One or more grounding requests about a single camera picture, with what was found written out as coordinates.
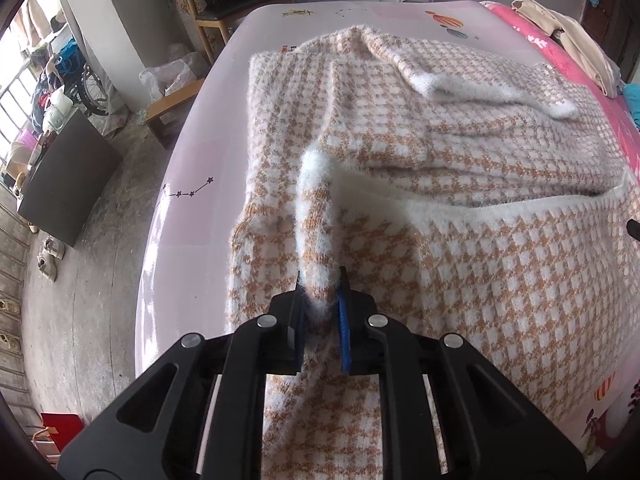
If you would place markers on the dark cabinet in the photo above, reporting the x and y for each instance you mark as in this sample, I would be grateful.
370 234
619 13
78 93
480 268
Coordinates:
70 175

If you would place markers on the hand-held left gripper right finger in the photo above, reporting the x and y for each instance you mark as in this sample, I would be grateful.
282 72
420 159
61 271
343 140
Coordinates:
344 332

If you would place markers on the pink floral blanket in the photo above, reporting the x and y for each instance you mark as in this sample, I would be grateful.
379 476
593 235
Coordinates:
540 35

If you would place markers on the wheelchair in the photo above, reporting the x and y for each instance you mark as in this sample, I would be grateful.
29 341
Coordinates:
92 90

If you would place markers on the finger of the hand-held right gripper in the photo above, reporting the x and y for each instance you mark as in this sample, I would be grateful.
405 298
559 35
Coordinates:
635 229

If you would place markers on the beige shoe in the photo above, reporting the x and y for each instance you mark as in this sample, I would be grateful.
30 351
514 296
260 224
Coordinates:
54 247
47 267

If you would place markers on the teal cloth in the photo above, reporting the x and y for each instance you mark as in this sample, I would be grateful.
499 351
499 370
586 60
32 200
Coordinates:
634 110

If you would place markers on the red box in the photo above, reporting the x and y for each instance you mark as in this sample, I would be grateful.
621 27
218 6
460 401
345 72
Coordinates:
60 427

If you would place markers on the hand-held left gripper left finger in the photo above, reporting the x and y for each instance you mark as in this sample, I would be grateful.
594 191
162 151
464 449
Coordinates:
296 332

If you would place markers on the wooden chair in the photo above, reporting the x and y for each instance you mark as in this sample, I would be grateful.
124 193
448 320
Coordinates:
200 25

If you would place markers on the metal railing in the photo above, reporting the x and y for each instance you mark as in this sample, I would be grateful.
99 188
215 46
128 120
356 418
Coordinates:
15 125

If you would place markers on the clear plastic bag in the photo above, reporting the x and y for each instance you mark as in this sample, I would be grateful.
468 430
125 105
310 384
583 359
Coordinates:
170 72

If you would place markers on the wooden stool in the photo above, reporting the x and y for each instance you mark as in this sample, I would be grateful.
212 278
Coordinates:
165 110

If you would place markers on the hanging beige clothes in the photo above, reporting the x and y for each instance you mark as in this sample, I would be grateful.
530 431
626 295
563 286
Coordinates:
42 17

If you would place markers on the beige garment pile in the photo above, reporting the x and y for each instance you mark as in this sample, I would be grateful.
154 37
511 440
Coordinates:
575 35

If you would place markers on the dark wooden door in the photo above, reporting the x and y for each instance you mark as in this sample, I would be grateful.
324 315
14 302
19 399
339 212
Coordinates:
607 25

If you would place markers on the lilac printed bed sheet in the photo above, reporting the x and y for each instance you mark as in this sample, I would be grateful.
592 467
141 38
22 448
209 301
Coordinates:
200 135

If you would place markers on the beige white houndstooth coat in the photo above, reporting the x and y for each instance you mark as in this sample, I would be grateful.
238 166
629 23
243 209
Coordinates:
450 260

